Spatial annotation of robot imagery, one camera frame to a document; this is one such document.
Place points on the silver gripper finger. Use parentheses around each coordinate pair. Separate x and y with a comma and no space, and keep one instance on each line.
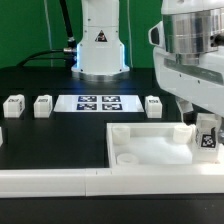
(221,132)
(186,111)

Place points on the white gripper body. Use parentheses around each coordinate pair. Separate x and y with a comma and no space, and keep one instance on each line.
(201,85)

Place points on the white square table top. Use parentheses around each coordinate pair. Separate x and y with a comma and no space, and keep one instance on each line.
(152,144)

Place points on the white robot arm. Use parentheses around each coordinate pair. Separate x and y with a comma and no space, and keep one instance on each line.
(188,50)

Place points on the white sheet with tags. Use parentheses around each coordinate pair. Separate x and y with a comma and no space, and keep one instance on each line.
(98,103)

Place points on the white front obstacle bar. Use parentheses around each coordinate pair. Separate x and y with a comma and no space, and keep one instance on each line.
(105,182)

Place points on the white block at left edge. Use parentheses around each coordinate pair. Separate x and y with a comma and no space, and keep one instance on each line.
(1,137)

